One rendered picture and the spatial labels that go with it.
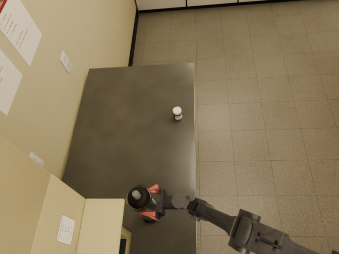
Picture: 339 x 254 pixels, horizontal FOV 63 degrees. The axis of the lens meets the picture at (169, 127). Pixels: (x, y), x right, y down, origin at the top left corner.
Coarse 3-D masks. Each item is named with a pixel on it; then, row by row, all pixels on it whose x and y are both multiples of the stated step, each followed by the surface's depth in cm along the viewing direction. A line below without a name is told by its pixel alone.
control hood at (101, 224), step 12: (96, 204) 78; (108, 204) 77; (120, 204) 77; (84, 216) 77; (96, 216) 76; (108, 216) 76; (120, 216) 75; (84, 228) 75; (96, 228) 74; (108, 228) 74; (120, 228) 74; (84, 240) 73; (96, 240) 73; (108, 240) 73; (120, 240) 73; (84, 252) 72; (96, 252) 71; (108, 252) 71
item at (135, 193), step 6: (138, 186) 114; (132, 192) 112; (138, 192) 109; (144, 192) 111; (132, 198) 111; (138, 198) 110; (144, 198) 110; (132, 204) 110; (138, 204) 109; (144, 204) 110
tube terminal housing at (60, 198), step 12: (60, 180) 66; (48, 192) 60; (60, 192) 65; (72, 192) 71; (48, 204) 60; (60, 204) 65; (72, 204) 71; (84, 204) 78; (48, 216) 60; (60, 216) 65; (72, 216) 71; (48, 228) 60; (36, 240) 56; (48, 240) 60; (72, 240) 71; (36, 252) 55; (48, 252) 60; (60, 252) 65; (72, 252) 70
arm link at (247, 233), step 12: (240, 228) 74; (252, 228) 73; (264, 228) 70; (240, 240) 73; (252, 240) 71; (264, 240) 70; (276, 240) 68; (288, 240) 69; (264, 252) 68; (276, 252) 67; (288, 252) 69; (300, 252) 71; (312, 252) 74; (336, 252) 85
